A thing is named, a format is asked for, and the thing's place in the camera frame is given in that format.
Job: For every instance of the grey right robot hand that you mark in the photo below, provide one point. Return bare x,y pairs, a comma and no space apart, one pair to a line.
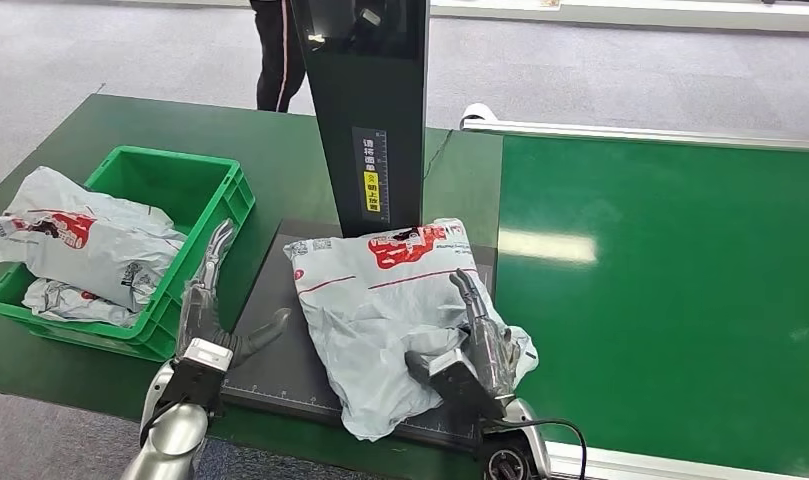
493,351

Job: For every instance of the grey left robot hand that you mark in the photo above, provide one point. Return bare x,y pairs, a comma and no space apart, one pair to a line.
198,311

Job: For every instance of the grey mailer bag red print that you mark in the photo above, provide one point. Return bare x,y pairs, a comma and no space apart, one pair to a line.
377,311

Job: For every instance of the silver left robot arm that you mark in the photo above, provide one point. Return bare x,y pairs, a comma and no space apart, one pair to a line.
172,437

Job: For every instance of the green conveyor belt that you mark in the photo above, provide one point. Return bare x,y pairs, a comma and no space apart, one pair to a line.
676,331

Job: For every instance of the black inbound scanning machine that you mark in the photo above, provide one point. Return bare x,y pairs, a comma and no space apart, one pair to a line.
371,99

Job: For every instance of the large grey printed mailer bag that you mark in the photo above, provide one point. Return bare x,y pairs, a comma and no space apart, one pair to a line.
86,252

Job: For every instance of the green plastic crate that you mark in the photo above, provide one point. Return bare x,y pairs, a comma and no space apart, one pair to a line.
165,185

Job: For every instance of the small crumpled grey mailer bag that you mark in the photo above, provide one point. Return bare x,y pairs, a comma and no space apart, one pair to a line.
66,301

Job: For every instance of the person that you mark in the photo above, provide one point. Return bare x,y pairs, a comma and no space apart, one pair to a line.
271,53

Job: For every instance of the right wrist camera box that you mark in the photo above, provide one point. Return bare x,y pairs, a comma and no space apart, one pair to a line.
464,391

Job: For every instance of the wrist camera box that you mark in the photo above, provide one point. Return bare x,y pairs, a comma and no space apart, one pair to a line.
464,391
192,384

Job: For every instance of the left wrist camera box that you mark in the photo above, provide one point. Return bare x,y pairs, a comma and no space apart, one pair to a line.
192,384

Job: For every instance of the short silver conveyor rail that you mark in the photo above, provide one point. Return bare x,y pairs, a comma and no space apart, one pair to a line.
642,467

